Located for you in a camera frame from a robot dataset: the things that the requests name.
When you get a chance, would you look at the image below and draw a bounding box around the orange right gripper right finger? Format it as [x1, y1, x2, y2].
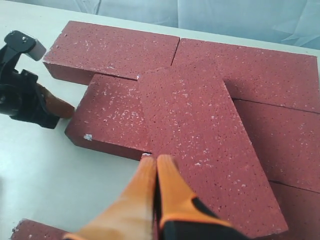
[156, 154, 233, 240]

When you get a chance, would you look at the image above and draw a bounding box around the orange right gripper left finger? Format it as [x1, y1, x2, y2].
[63, 155, 157, 240]

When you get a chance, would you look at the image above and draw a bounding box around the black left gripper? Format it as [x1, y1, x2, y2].
[0, 49, 75, 129]

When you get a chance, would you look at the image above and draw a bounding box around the red brick with white chip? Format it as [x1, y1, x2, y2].
[65, 74, 152, 161]

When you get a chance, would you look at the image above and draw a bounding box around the red brick back left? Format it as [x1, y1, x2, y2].
[43, 20, 180, 85]

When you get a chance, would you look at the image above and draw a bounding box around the tilted red brick on top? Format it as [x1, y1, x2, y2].
[138, 66, 288, 238]

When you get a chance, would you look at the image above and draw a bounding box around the red brick front centre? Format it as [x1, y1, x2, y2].
[9, 219, 66, 240]

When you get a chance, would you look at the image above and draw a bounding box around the red brick under tilted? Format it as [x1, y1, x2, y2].
[266, 182, 320, 240]

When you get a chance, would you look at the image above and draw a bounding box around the red brick right middle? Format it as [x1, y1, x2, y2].
[233, 100, 320, 193]

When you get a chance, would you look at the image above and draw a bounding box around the red brick back right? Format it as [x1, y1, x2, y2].
[173, 38, 320, 113]

